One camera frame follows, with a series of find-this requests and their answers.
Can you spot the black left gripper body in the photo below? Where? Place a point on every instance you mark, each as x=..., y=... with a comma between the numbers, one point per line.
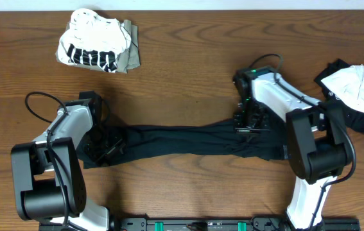
x=102, y=142

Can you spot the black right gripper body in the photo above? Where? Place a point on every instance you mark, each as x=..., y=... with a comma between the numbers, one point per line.
x=252, y=120

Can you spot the black pants with red waistband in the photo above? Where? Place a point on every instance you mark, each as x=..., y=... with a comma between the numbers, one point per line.
x=147, y=141

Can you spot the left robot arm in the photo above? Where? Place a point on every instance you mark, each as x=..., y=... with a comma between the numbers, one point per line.
x=47, y=178

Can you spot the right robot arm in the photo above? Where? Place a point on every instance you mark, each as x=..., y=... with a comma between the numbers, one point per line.
x=317, y=146

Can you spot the white shirt with black print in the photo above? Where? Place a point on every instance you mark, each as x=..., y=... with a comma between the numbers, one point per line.
x=93, y=38

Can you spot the black and white garment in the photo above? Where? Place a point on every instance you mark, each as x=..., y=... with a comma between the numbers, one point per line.
x=344, y=83

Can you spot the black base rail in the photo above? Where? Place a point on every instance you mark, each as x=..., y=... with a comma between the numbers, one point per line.
x=201, y=224

